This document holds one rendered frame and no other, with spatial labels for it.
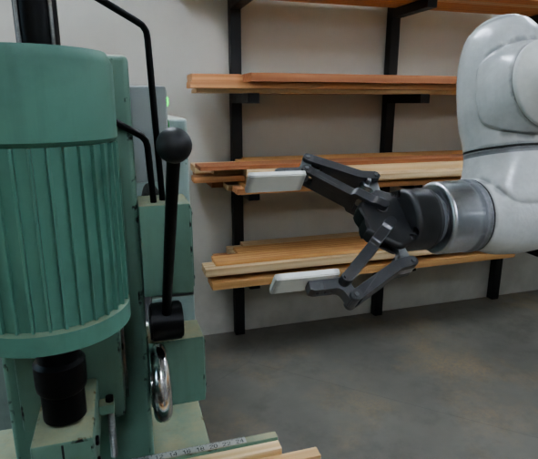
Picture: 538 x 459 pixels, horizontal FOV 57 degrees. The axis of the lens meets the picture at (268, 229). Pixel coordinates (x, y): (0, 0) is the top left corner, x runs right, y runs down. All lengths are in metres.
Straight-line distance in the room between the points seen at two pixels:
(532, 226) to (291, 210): 2.57
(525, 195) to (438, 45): 2.94
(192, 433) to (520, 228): 0.75
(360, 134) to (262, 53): 0.81
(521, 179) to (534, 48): 0.15
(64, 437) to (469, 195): 0.55
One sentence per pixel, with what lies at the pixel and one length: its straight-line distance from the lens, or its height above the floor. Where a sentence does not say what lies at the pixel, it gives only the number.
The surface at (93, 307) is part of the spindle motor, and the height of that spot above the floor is 1.24.
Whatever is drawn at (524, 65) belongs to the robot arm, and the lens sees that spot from 0.64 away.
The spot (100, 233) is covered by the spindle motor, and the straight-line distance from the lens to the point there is 0.55.
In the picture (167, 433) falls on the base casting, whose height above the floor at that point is 0.80.
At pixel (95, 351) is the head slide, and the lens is 0.76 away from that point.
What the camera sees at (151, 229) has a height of 1.26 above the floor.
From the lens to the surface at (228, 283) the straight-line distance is 2.61.
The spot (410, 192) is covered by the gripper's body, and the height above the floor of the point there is 1.35.
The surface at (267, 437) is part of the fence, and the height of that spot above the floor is 0.96.
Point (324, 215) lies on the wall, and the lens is 3.24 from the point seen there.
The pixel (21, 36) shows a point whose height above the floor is 1.53.
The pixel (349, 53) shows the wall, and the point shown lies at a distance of 3.22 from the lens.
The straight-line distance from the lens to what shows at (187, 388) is 0.88.
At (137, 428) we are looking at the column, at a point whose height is 0.91.
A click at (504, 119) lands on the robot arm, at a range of 0.64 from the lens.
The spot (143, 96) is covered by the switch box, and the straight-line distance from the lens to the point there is 0.86.
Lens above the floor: 1.45
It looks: 14 degrees down
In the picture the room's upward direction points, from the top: straight up
